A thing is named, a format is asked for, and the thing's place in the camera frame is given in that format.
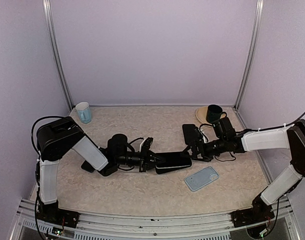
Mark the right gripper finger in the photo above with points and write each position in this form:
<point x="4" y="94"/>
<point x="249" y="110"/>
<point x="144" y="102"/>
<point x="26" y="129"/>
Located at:
<point x="188" y="151"/>
<point x="200" y="157"/>

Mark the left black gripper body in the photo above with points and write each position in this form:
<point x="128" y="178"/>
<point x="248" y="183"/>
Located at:
<point x="144" y="158"/>

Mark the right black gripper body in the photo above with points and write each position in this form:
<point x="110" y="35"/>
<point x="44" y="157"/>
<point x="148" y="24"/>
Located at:
<point x="206" y="152"/>

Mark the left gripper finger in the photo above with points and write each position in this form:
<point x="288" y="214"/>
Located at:
<point x="157" y="158"/>
<point x="147" y="167"/>

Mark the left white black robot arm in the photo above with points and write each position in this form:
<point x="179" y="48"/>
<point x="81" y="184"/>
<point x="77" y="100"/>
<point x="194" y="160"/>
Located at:
<point x="56" y="138"/>

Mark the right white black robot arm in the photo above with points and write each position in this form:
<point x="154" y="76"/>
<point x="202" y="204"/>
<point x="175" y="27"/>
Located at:
<point x="289" y="136"/>

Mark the light blue phone case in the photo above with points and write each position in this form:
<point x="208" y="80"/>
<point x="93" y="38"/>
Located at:
<point x="201" y="178"/>

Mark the beige plate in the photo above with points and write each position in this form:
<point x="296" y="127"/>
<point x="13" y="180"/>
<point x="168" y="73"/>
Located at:
<point x="201" y="115"/>

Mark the black mug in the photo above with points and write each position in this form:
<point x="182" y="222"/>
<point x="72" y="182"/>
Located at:
<point x="214" y="113"/>

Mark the blue edged smartphone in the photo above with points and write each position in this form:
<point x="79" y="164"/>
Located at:
<point x="86" y="166"/>

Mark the light blue mug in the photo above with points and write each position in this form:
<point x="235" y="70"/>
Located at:
<point x="84" y="112"/>

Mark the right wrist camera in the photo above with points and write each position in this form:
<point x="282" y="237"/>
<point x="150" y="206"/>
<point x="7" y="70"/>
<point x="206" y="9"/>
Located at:
<point x="204" y="136"/>

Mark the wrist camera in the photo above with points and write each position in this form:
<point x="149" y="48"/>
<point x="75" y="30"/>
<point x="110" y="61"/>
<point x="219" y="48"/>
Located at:
<point x="204" y="136"/>
<point x="145" y="144"/>

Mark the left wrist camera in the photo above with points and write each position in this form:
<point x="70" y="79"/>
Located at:
<point x="145" y="144"/>

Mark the front aluminium rail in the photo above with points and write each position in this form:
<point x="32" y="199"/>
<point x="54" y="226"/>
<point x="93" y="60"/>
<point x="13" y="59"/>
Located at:
<point x="208" y="226"/>

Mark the right aluminium frame post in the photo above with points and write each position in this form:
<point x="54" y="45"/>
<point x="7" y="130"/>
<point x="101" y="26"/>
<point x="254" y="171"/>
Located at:
<point x="251" y="53"/>

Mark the aluminium frame post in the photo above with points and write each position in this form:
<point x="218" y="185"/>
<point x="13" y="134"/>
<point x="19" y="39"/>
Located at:
<point x="251" y="53"/>
<point x="56" y="54"/>

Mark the left aluminium frame post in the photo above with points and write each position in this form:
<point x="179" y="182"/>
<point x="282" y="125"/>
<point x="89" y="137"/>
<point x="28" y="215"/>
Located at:
<point x="56" y="54"/>

